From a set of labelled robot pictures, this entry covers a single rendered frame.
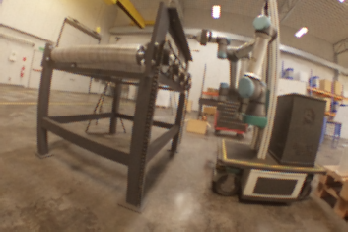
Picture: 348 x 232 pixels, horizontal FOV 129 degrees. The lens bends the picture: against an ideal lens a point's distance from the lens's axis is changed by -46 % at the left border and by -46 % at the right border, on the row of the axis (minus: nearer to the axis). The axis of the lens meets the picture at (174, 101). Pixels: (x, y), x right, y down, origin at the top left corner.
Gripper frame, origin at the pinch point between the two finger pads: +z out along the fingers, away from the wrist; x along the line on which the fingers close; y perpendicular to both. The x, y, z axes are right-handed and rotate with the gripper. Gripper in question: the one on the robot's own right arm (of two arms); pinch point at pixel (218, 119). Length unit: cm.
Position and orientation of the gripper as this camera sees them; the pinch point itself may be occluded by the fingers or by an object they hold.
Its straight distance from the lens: 132.8
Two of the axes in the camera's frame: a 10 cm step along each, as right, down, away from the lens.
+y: 9.0, 1.5, -4.0
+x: 3.9, 0.5, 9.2
